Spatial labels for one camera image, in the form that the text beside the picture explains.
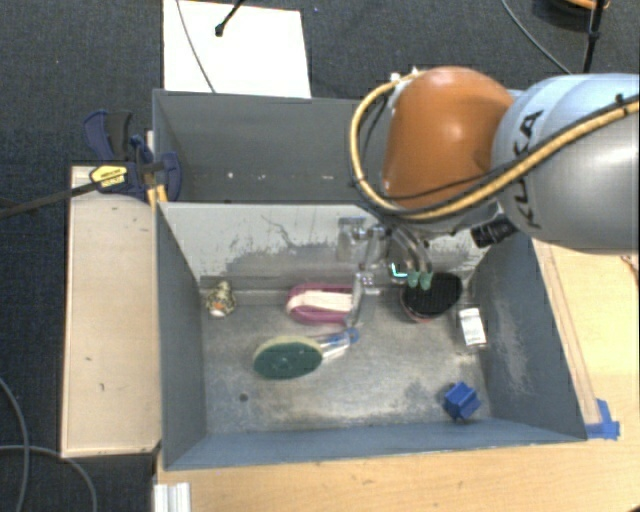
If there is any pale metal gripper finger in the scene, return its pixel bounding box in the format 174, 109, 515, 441
344, 272, 382, 329
337, 216, 369, 262

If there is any pink and white cloth band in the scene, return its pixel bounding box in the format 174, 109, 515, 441
285, 283, 357, 329

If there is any black round disc red rim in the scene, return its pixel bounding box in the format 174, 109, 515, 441
399, 271, 464, 324

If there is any grey metal bin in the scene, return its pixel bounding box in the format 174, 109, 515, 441
151, 88, 589, 472

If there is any clear small bottle white label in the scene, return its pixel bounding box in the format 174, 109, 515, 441
457, 306, 489, 351

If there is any cream patterned small figurine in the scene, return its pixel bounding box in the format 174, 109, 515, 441
205, 279, 237, 319

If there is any blue small block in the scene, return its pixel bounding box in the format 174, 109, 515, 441
442, 382, 482, 422

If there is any pale wood flat board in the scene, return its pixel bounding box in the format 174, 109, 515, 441
59, 166, 164, 459

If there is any green round scrubber clear handle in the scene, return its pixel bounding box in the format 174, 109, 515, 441
252, 327, 361, 381

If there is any black cylinder on white bracket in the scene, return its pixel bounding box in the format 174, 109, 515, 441
469, 215, 520, 250

